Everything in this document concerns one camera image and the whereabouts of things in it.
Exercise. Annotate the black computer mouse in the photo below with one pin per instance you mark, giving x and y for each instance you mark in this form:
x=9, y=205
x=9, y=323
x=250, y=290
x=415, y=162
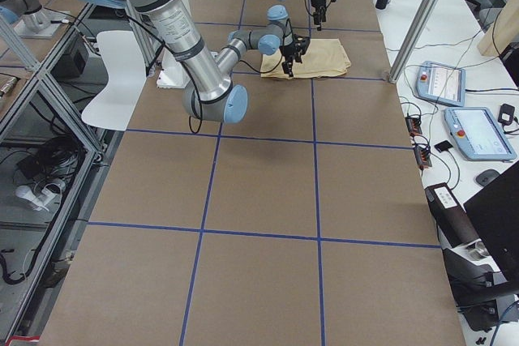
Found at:
x=486, y=177

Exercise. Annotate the small black phone device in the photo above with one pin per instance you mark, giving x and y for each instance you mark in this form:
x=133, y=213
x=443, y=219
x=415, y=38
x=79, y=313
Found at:
x=443, y=146

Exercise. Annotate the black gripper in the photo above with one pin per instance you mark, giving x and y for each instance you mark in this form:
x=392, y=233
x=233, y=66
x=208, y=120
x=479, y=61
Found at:
x=289, y=49
x=316, y=2

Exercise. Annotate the far blue teach pendant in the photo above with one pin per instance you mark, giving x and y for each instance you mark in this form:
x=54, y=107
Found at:
x=440, y=83

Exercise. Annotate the aluminium frame post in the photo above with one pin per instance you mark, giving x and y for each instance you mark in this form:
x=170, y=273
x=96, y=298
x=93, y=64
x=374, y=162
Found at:
x=411, y=39

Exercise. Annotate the black monitor screen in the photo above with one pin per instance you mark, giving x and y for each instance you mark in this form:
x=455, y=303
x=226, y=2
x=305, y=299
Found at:
x=493, y=212

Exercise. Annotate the cream long-sleeve printed shirt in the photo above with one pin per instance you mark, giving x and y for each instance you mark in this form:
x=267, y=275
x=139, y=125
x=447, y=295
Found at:
x=324, y=58

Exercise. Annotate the orange circuit board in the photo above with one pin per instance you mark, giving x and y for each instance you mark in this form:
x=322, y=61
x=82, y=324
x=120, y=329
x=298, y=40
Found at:
x=422, y=156
x=413, y=125

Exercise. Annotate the white plastic chair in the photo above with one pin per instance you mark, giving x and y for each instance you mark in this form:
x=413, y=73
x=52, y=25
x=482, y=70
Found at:
x=114, y=105

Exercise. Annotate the near blue teach pendant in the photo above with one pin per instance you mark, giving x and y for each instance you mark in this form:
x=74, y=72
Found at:
x=477, y=134

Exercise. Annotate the brown black box device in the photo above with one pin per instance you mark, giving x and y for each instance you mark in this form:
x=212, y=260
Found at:
x=450, y=215

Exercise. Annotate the blue teach pendant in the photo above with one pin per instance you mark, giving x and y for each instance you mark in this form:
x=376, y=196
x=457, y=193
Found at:
x=477, y=134
x=440, y=83

